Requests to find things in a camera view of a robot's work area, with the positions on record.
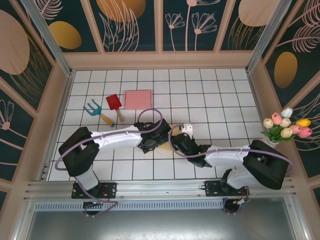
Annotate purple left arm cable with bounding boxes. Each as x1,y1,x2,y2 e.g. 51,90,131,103
54,108,164,218

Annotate pink tulip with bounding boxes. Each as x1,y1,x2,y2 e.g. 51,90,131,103
289,124,303,135
298,126,313,139
271,112,283,125

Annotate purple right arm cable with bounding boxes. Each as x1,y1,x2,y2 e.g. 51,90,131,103
168,124,295,177

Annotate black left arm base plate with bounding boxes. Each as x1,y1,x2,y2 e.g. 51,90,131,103
71,180,118,200

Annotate yellow tulip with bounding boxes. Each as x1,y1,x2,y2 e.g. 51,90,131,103
295,118,312,128

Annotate white and blue tulip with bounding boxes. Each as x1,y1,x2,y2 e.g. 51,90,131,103
280,106,294,119

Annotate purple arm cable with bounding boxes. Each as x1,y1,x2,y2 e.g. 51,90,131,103
168,124,295,177
54,108,164,218

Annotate red toy shovel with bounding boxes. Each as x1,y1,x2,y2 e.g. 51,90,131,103
105,93,125,123

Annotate green tulip leaves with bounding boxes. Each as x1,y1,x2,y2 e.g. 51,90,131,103
259,124,300,145

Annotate pink paper box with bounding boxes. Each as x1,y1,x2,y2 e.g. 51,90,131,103
124,89,154,111

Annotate aluminium mounting rail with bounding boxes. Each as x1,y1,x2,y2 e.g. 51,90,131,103
23,177,298,201

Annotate aluminium table side rail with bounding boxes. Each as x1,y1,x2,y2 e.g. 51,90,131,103
37,71,76,181

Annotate grey metal panel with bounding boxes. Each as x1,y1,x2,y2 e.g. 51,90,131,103
24,209,301,240

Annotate slotted grey cable duct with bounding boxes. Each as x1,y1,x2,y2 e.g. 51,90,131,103
33,201,226,211

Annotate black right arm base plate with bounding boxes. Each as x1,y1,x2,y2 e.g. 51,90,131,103
204,180,251,198

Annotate teal toy garden rake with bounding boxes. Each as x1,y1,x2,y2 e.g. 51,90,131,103
83,98,116,127

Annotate aluminium frame post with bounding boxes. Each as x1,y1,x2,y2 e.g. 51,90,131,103
245,0,298,75
19,0,76,77

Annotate tulip bouquet in vase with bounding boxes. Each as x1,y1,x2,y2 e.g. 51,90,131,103
246,69,285,179

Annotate yellow paper box sheet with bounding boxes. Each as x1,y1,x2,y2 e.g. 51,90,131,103
155,123,185,153

